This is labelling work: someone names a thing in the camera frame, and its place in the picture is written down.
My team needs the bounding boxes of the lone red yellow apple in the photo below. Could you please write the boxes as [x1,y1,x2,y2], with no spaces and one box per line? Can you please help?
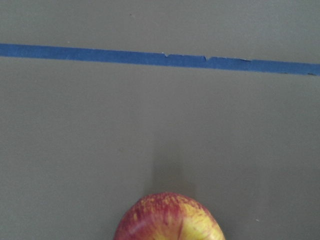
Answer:
[113,192,225,240]

